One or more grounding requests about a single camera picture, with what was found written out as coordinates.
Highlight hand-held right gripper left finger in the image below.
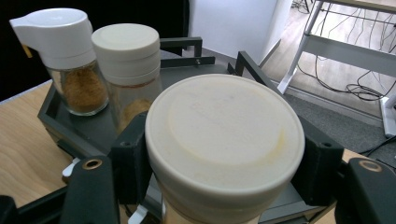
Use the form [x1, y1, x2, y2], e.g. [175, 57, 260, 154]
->
[109, 111, 154, 207]

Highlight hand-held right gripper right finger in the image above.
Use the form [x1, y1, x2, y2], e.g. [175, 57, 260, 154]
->
[290, 115, 346, 207]

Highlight black corner rack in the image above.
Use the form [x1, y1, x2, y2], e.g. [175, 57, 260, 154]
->
[36, 35, 338, 224]

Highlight wide spice jar beige lid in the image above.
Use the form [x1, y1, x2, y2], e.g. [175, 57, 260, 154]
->
[144, 73, 306, 224]

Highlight slim spice jar beige lid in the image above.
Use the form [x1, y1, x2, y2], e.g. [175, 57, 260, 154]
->
[91, 22, 163, 135]

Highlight spice jar with spouted white lid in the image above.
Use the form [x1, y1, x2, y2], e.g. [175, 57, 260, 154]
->
[8, 7, 110, 117]

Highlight black floor cable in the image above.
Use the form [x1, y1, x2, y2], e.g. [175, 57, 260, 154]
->
[361, 134, 396, 157]

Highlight bundle of black cables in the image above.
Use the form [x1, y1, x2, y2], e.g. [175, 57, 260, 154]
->
[295, 0, 396, 103]

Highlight white desk frame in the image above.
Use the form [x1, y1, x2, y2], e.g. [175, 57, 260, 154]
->
[277, 0, 396, 138]

